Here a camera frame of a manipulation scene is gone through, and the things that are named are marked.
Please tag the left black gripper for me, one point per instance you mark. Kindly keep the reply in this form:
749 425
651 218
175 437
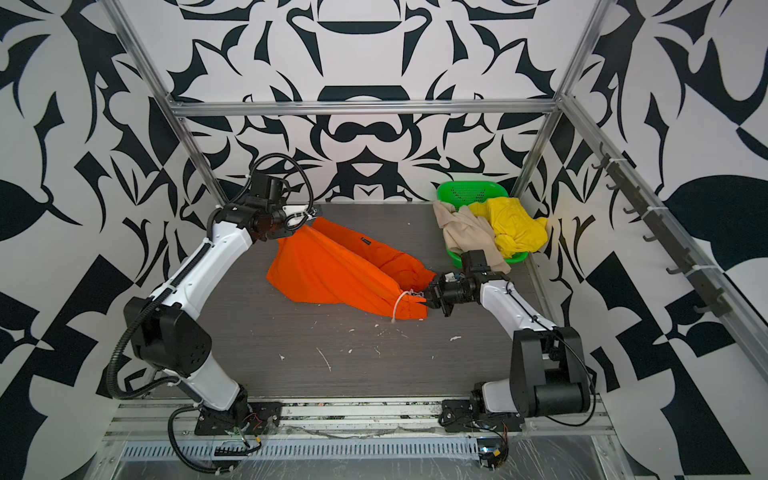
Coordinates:
284 230

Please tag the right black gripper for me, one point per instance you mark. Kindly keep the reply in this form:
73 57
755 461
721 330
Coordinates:
438 295

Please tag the orange shorts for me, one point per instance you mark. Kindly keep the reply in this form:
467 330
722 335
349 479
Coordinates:
326 263

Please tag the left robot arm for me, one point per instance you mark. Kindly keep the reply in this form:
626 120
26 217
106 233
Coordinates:
163 330

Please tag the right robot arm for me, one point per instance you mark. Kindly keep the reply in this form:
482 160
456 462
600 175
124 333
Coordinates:
548 374

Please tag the beige shorts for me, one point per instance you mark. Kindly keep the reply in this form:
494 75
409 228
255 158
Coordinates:
463 232

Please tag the yellow shorts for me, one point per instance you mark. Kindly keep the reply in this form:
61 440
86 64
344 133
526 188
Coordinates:
515 232

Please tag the green plastic basket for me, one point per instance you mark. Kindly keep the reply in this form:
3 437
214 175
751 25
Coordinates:
464 193

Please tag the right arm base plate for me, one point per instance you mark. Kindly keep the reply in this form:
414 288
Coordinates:
474 415

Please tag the aluminium frame crossbar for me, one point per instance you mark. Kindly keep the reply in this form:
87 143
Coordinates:
187 109

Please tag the left aluminium frame post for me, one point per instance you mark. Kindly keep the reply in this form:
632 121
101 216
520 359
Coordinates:
132 43

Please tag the aluminium frame post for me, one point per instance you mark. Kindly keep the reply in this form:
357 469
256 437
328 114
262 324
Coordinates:
132 43
585 47

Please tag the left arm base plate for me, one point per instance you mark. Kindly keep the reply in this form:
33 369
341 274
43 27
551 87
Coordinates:
237 418

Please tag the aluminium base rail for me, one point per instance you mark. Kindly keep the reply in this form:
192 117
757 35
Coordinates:
343 418

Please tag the right aluminium frame post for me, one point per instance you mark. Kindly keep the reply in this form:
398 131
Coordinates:
585 47

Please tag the white cable duct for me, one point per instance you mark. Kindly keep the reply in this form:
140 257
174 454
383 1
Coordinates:
461 448

